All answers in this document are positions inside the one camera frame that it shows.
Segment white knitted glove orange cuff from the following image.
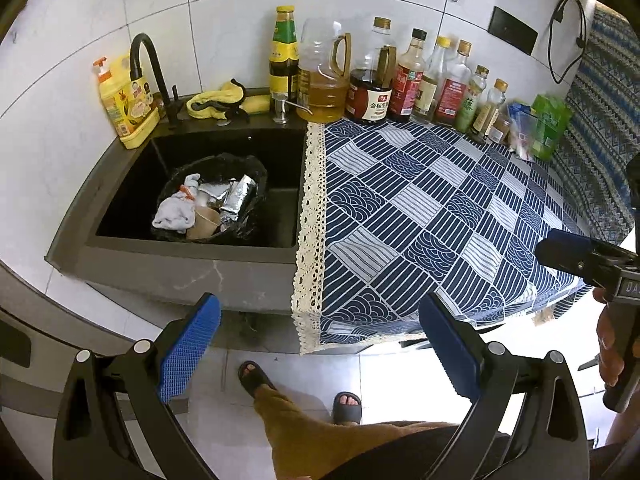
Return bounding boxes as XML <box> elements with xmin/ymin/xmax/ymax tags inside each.
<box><xmin>152</xmin><ymin>185</ymin><xmax>195</xmax><ymax>232</ymax></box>

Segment silver foil wrapper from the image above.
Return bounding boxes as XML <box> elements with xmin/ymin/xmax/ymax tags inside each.
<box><xmin>220</xmin><ymin>174</ymin><xmax>256</xmax><ymax>223</ymax></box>

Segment silver foil snack bag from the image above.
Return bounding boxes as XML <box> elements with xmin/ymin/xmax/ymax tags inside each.
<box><xmin>195</xmin><ymin>179</ymin><xmax>235</xmax><ymax>209</ymax></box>

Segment black kitchen sink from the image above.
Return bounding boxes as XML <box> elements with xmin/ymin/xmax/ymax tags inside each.
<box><xmin>46</xmin><ymin>115</ymin><xmax>310</xmax><ymax>314</ymax></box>

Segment black trash bag bin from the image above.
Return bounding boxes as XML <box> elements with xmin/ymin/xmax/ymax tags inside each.
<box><xmin>151</xmin><ymin>153</ymin><xmax>268</xmax><ymax>244</ymax></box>

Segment black kitchen faucet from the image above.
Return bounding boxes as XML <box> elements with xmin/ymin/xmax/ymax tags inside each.
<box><xmin>129</xmin><ymin>32</ymin><xmax>181</xmax><ymax>129</ymax></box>

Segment person's right hand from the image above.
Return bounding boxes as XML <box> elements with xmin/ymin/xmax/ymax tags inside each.
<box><xmin>593</xmin><ymin>288</ymin><xmax>624</xmax><ymax>387</ymax></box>

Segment blue patterned curtain cloth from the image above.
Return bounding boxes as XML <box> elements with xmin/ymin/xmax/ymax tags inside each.
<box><xmin>551</xmin><ymin>2</ymin><xmax>639</xmax><ymax>245</ymax></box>

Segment green plastic package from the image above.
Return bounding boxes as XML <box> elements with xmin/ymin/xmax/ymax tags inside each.
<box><xmin>530</xmin><ymin>94</ymin><xmax>573</xmax><ymax>162</ymax></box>

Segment blue plastic bag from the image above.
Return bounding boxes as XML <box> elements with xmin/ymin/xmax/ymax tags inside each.
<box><xmin>506</xmin><ymin>101</ymin><xmax>538</xmax><ymax>162</ymax></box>

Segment tan label small bottle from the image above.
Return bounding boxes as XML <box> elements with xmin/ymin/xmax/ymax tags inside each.
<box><xmin>471</xmin><ymin>78</ymin><xmax>509</xmax><ymax>139</ymax></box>

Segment left black sandal foot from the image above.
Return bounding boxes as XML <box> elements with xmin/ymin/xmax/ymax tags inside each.
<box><xmin>238</xmin><ymin>361</ymin><xmax>277</xmax><ymax>399</ymax></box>

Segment black sandal foot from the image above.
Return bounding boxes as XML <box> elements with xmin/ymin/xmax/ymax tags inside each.
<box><xmin>332</xmin><ymin>391</ymin><xmax>362</xmax><ymax>426</ymax></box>
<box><xmin>238</xmin><ymin>361</ymin><xmax>277</xmax><ymax>399</ymax></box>

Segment green label small bottle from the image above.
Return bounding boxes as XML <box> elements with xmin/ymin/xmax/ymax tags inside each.
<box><xmin>454</xmin><ymin>65</ymin><xmax>489</xmax><ymax>133</ymax></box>

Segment right black sandal foot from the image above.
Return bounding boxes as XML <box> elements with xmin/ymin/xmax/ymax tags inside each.
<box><xmin>332</xmin><ymin>391</ymin><xmax>362</xmax><ymax>426</ymax></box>

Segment person's leg brown trousers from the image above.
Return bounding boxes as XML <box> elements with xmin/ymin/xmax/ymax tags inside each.
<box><xmin>254</xmin><ymin>385</ymin><xmax>457</xmax><ymax>479</ymax></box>

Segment blue white patterned tablecloth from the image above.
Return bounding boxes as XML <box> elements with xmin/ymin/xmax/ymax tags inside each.
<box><xmin>291</xmin><ymin>119</ymin><xmax>588</xmax><ymax>353</ymax></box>

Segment red label vinegar bottle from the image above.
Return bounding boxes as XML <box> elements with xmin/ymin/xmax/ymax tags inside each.
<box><xmin>434</xmin><ymin>40</ymin><xmax>472</xmax><ymax>126</ymax></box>

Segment beige label clear bottle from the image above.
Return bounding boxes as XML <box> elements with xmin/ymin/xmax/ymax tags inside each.
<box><xmin>413</xmin><ymin>36</ymin><xmax>450</xmax><ymax>122</ymax></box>

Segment red label sauce bottle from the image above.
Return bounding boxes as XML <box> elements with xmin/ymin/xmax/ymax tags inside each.
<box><xmin>387</xmin><ymin>28</ymin><xmax>427</xmax><ymax>122</ymax></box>

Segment dark soy sauce bottle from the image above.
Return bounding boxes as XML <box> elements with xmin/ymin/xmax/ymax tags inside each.
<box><xmin>345</xmin><ymin>16</ymin><xmax>397</xmax><ymax>125</ymax></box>

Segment large cooking oil jug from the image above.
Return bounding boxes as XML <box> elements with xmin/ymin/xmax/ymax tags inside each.
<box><xmin>296</xmin><ymin>18</ymin><xmax>352</xmax><ymax>124</ymax></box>

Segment yellow dish soap bottle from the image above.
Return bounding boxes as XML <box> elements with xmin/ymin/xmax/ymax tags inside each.
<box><xmin>93</xmin><ymin>54</ymin><xmax>160</xmax><ymax>150</ymax></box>

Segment chrome soap dispenser pump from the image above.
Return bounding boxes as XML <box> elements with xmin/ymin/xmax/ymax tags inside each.
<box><xmin>271</xmin><ymin>92</ymin><xmax>314</xmax><ymax>125</ymax></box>

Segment yellow cleaning cloth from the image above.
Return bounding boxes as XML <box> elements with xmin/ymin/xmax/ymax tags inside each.
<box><xmin>186</xmin><ymin>79</ymin><xmax>271</xmax><ymax>122</ymax></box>

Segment green yellow sauce bottle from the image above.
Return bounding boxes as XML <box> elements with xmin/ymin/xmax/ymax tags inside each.
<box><xmin>269</xmin><ymin>6</ymin><xmax>299</xmax><ymax>102</ymax></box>

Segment black power cable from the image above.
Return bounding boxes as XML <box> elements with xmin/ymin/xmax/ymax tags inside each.
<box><xmin>546</xmin><ymin>0</ymin><xmax>589</xmax><ymax>85</ymax></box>

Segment black wall socket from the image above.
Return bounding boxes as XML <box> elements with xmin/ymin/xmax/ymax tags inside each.
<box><xmin>487</xmin><ymin>6</ymin><xmax>538</xmax><ymax>55</ymax></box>

